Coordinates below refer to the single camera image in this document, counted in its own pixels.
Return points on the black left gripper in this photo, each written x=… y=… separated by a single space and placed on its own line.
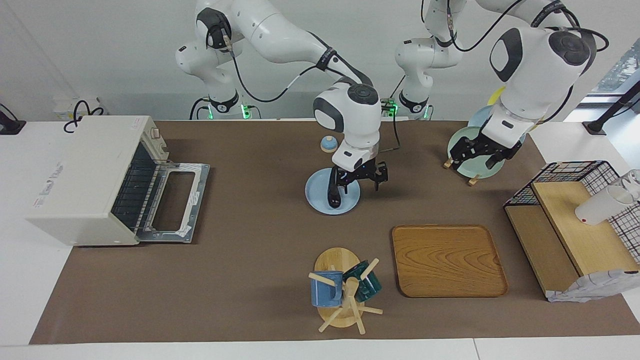
x=490 y=146

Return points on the white plastic cup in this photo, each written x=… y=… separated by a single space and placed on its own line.
x=600 y=207

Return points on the window with greenery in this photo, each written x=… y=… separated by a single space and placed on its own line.
x=620 y=70

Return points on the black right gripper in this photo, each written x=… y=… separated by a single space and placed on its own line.
x=360 y=176

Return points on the black stand with foot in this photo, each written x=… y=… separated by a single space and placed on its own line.
x=595 y=127

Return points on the metal oven rack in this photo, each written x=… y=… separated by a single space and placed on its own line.
x=135 y=195

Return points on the pale green plate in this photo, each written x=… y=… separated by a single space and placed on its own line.
x=475 y=170

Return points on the dark purple eggplant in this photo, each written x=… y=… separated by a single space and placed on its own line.
x=334 y=200

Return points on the brown table mat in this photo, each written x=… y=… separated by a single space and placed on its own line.
x=250 y=260

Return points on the wooden plate rack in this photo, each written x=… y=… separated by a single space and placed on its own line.
x=447 y=162

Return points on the wooden two-tier shelf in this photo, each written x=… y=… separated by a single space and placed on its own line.
x=590 y=240

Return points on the wooden serving tray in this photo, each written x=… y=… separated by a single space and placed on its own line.
x=450 y=260

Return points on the blue mug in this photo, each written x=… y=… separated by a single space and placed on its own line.
x=325 y=292

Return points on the white checked cloth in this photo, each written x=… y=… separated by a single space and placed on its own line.
x=590 y=287

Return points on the blue lid with wooden knob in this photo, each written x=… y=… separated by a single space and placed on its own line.
x=326 y=146

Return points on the clear drinking glass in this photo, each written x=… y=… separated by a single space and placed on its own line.
x=634 y=179

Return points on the dark green mug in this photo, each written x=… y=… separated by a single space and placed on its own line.
x=367 y=287

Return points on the wooden mug tree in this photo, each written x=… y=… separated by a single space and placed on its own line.
x=336 y=260

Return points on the glass oven door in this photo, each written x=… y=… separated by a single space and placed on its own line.
x=192 y=210

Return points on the yellow plate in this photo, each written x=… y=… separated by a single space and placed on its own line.
x=497 y=96

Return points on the light blue ceramic plate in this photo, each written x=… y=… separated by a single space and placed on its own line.
x=317 y=197
x=479 y=119

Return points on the white toaster oven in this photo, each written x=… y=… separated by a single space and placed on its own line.
x=75 y=190

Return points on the black clamp base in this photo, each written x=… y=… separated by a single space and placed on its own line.
x=10 y=127

